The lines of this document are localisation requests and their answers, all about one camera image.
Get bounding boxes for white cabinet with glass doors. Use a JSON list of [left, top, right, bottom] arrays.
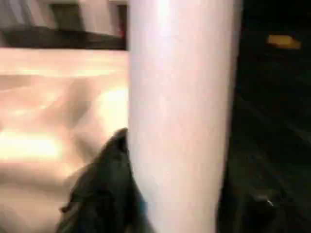
[[0, 0, 129, 50]]

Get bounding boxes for white plastic table top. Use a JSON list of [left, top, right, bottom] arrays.
[[0, 49, 131, 233]]

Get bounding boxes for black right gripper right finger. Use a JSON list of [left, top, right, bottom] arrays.
[[216, 155, 302, 233]]

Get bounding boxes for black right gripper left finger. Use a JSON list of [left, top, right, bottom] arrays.
[[56, 127, 155, 233]]

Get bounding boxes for white plastic table leg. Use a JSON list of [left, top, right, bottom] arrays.
[[125, 0, 244, 233]]

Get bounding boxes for small tan label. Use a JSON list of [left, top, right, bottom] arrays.
[[266, 34, 303, 50]]

